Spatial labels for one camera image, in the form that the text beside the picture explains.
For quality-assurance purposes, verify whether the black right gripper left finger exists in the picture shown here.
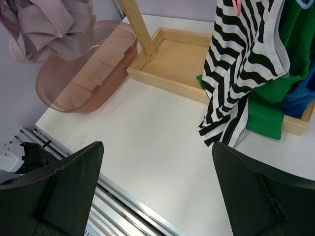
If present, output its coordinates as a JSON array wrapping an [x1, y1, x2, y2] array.
[[0, 142, 104, 236]]

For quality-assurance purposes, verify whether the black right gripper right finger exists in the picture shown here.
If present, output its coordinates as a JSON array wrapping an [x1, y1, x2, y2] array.
[[212, 142, 315, 236]]

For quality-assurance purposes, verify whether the green tank top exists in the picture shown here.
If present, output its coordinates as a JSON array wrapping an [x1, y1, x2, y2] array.
[[196, 0, 315, 140]]

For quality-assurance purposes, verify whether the black white striped tank top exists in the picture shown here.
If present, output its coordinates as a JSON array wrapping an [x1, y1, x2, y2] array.
[[198, 0, 290, 147]]

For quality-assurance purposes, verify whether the mauve tank top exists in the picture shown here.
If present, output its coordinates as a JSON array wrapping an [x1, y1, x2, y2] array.
[[0, 0, 96, 63]]

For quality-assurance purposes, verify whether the pink hanger of mauve top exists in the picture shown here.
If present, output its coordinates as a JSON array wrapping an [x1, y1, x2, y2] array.
[[232, 0, 241, 16]]

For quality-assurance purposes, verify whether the light blue wire hanger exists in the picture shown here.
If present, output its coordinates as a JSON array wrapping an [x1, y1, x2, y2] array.
[[296, 0, 314, 10]]

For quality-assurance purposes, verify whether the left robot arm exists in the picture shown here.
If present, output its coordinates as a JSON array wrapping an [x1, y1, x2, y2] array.
[[0, 142, 58, 183]]

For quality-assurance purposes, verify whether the blue tank top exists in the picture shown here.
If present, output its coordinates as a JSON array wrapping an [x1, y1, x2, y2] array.
[[282, 63, 315, 118]]

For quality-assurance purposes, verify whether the pink translucent plastic basin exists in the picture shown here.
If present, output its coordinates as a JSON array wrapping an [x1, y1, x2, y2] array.
[[36, 21, 138, 114]]

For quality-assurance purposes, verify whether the wooden clothes rack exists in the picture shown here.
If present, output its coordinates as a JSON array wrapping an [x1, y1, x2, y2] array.
[[118, 0, 315, 137]]

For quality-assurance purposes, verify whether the aluminium rail base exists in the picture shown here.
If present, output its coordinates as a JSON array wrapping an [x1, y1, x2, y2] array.
[[6, 128, 184, 236]]

